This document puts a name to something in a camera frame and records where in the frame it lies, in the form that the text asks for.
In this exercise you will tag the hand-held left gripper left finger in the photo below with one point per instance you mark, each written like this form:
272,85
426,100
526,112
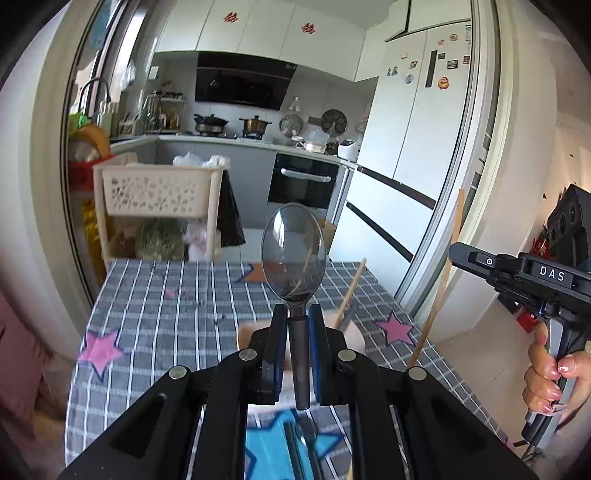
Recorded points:
277,341

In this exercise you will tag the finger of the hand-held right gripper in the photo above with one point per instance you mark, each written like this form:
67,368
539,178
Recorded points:
480,261

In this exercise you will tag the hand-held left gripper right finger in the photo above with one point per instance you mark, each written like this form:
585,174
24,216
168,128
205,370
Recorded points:
316,341

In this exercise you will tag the black spoon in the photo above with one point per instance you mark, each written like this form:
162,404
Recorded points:
291,258

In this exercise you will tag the long black cutlery piece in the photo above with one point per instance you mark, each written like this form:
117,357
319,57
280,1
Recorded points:
295,452

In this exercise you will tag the person's right hand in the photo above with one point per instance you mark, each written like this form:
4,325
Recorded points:
540,378

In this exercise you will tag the grey checked tablecloth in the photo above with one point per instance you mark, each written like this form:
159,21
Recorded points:
152,300

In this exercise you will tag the white refrigerator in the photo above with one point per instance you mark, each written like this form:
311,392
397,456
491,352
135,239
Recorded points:
406,138

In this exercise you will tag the clear plastic bags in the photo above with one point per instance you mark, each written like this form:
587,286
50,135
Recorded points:
161,240

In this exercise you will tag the black built-in oven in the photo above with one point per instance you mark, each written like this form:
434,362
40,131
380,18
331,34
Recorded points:
300,184

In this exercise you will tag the white countertop appliance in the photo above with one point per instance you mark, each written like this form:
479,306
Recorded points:
347,149

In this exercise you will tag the group of fridge magnets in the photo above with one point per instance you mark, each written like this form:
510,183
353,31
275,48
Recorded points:
443,82

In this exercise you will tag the white basket trolley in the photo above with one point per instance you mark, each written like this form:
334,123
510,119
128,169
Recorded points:
157,189

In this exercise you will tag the white plastic bag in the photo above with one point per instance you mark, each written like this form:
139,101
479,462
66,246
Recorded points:
198,160

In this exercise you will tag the clear plastic container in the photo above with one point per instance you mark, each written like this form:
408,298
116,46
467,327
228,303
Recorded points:
317,141

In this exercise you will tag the round black mould pan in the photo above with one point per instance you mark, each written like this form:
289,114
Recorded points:
333,120

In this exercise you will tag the gold foil bag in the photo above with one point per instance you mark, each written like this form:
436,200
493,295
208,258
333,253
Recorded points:
92,235

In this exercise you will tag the round metal trivet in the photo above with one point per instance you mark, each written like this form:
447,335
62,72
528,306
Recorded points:
291,124

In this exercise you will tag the copper cooking pot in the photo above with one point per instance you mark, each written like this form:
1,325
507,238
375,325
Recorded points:
254,124

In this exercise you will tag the black wok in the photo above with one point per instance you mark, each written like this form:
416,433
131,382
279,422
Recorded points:
210,123

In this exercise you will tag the spice rack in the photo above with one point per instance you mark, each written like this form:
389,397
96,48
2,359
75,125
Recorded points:
173,113

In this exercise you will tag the red container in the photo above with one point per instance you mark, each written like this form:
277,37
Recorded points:
83,177

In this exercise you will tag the pink plastic stool stack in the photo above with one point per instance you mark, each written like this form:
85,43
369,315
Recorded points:
18,350

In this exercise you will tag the glass kettle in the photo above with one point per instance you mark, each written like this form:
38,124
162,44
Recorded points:
151,113

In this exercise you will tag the black range hood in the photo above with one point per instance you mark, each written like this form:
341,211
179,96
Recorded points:
240,81

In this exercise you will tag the red paper decoration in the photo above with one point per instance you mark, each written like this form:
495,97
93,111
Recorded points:
308,27
230,17

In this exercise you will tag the kitchen faucet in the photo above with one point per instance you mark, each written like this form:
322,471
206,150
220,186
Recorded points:
94,83

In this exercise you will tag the white wall cabinets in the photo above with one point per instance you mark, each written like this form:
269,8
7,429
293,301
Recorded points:
258,27

